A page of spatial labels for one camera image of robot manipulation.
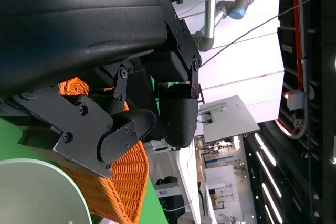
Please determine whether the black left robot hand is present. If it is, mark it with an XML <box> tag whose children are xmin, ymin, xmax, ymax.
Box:
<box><xmin>0</xmin><ymin>0</ymin><xmax>202</xmax><ymax>179</ymax></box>

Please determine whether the grey-green bowl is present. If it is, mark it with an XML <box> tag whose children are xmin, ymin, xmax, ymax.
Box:
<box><xmin>0</xmin><ymin>158</ymin><xmax>92</xmax><ymax>224</ymax></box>

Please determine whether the orange wicker basket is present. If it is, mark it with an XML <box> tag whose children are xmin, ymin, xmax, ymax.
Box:
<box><xmin>57</xmin><ymin>77</ymin><xmax>150</xmax><ymax>224</ymax></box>

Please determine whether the brown wooden rack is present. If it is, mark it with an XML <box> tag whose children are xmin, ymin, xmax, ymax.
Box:
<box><xmin>198</xmin><ymin>83</ymin><xmax>206</xmax><ymax>104</ymax></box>

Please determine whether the green tablecloth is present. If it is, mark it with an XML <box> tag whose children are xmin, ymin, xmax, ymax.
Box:
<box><xmin>0</xmin><ymin>98</ymin><xmax>169</xmax><ymax>224</ymax></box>

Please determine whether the grey monitor back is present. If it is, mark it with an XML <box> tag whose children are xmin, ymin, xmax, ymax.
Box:
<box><xmin>198</xmin><ymin>94</ymin><xmax>260</xmax><ymax>143</ymax></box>

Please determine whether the red pipe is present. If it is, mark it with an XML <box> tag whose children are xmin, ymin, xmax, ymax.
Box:
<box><xmin>292</xmin><ymin>0</ymin><xmax>306</xmax><ymax>91</ymax></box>

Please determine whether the grey box with orange light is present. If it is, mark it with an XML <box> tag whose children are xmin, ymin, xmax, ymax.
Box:
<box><xmin>283</xmin><ymin>89</ymin><xmax>308</xmax><ymax>111</ymax></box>

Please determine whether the thin black taut cable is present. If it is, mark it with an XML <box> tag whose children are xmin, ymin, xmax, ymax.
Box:
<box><xmin>201</xmin><ymin>0</ymin><xmax>336</xmax><ymax>66</ymax></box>

